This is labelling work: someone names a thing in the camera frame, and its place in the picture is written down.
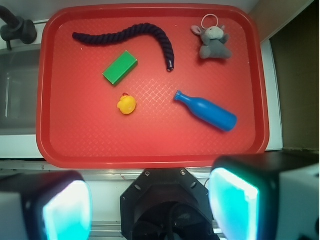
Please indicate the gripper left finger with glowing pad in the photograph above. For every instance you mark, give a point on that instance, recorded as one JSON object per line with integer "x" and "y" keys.
{"x": 45, "y": 206}

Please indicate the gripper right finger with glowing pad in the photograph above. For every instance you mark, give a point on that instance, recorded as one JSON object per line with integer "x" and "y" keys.
{"x": 267, "y": 196}

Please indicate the blue plastic bottle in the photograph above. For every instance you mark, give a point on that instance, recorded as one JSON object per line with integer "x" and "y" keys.
{"x": 208, "y": 112}

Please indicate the yellow rubber duck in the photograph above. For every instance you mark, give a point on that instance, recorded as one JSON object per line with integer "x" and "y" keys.
{"x": 127, "y": 104}

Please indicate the red plastic tray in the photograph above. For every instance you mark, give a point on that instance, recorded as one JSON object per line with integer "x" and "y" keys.
{"x": 78, "y": 124}

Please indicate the steel sink basin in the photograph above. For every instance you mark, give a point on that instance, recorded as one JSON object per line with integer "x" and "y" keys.
{"x": 19, "y": 73}

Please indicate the green rectangular block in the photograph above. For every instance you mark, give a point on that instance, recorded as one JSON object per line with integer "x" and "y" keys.
{"x": 120, "y": 68}

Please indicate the grey plush mouse toy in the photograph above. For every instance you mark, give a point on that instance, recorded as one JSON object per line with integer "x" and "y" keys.
{"x": 213, "y": 39}

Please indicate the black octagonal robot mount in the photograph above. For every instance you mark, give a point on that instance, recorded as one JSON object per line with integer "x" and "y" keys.
{"x": 166, "y": 204}

